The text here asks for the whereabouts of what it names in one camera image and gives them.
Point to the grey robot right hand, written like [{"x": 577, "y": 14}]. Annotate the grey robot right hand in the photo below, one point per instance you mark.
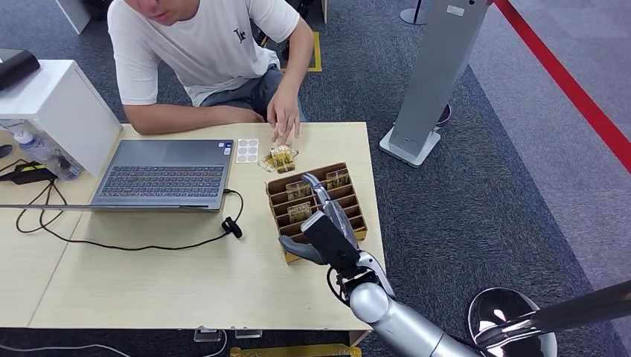
[{"x": 335, "y": 209}]

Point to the person's left hand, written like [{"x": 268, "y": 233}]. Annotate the person's left hand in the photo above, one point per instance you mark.
[{"x": 283, "y": 113}]

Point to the person's right hand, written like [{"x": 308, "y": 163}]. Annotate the person's right hand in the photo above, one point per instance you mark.
[{"x": 244, "y": 116}]

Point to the person's right forearm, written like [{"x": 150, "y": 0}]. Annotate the person's right forearm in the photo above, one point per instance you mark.
[{"x": 172, "y": 119}]

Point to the chrome robot shoulder dome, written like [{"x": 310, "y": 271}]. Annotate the chrome robot shoulder dome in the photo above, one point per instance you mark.
[{"x": 498, "y": 310}]

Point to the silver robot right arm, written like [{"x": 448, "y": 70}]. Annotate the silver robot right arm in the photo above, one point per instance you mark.
[{"x": 399, "y": 323}]

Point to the person's left forearm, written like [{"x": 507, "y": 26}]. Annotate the person's left forearm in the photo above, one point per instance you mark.
[{"x": 298, "y": 61}]

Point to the brown cardboard card organizer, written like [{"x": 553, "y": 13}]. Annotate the brown cardboard card organizer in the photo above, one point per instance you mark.
[{"x": 291, "y": 231}]

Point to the person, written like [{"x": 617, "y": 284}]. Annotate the person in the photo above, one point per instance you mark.
[{"x": 207, "y": 44}]

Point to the white sheet with round stickers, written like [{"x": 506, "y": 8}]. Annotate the white sheet with round stickers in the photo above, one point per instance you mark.
[{"x": 247, "y": 150}]

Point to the grey open laptop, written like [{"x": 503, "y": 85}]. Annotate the grey open laptop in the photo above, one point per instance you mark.
[{"x": 162, "y": 175}]

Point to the pale table leg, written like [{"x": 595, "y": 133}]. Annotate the pale table leg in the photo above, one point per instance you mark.
[{"x": 357, "y": 338}]

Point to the dark shoe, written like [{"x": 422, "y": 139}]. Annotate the dark shoe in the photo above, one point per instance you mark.
[{"x": 444, "y": 114}]

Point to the yellow taped object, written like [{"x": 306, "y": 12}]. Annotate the yellow taped object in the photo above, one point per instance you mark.
[{"x": 296, "y": 351}]

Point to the grey standing kiosk pillar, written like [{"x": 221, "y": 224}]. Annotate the grey standing kiosk pillar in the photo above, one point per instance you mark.
[{"x": 434, "y": 79}]

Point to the round grey stand base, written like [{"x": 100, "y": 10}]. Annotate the round grey stand base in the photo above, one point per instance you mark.
[{"x": 411, "y": 15}]

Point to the white box cabinet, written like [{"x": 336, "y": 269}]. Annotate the white box cabinet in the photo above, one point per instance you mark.
[{"x": 69, "y": 108}]

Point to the white furniture block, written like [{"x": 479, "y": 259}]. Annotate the white furniture block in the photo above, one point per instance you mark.
[{"x": 74, "y": 14}]

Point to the clear plastic water bottle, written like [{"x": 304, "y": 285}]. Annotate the clear plastic water bottle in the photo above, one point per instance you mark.
[{"x": 47, "y": 155}]

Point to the black power adapter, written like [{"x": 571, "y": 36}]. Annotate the black power adapter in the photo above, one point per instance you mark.
[{"x": 27, "y": 173}]

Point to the black cylinder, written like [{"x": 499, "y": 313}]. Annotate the black cylinder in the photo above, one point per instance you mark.
[{"x": 17, "y": 69}]

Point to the black mouse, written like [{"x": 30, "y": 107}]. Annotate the black mouse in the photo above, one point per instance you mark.
[{"x": 5, "y": 151}]

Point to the dark robot bar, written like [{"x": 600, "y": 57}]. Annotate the dark robot bar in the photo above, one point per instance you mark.
[{"x": 581, "y": 310}]

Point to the pale wrist camera black mount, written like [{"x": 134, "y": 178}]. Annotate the pale wrist camera black mount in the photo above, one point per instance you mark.
[{"x": 332, "y": 244}]

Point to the metal table bracket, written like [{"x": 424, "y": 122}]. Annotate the metal table bracket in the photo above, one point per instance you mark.
[
  {"x": 207, "y": 335},
  {"x": 248, "y": 334}
]

